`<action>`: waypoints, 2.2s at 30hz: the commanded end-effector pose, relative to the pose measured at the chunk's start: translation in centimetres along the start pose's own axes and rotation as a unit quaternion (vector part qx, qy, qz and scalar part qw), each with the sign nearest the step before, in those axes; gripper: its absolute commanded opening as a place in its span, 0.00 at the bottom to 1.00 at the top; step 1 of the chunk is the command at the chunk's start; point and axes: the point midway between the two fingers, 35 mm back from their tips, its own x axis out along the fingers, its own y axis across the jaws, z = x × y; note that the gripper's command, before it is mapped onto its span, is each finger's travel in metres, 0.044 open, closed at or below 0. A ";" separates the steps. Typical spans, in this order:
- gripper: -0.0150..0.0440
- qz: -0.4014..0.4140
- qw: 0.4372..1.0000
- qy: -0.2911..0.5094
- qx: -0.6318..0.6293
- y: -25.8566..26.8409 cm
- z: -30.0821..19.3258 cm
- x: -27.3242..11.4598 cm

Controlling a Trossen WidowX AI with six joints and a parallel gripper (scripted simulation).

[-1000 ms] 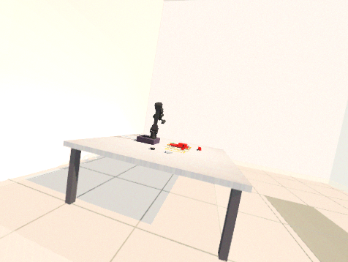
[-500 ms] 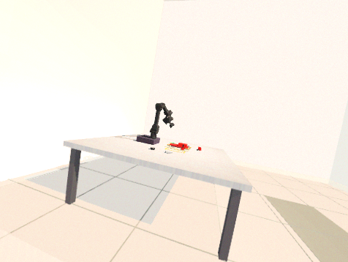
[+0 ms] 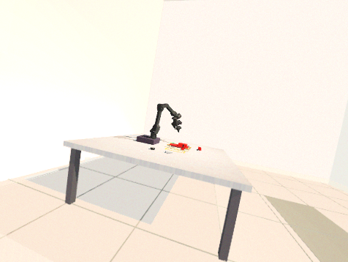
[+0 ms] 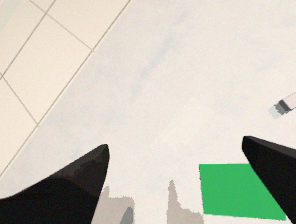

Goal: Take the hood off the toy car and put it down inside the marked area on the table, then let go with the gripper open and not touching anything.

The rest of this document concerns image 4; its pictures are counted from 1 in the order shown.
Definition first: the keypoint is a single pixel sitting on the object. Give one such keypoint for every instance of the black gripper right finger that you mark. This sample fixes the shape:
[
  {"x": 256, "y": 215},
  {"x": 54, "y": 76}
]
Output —
[{"x": 275, "y": 166}]

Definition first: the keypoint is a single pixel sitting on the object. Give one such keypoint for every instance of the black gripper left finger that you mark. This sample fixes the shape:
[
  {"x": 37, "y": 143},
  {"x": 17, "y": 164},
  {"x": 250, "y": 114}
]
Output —
[{"x": 68, "y": 196}]

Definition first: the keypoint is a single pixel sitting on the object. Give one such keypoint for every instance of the green flat patch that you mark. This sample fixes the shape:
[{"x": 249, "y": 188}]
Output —
[{"x": 235, "y": 190}]

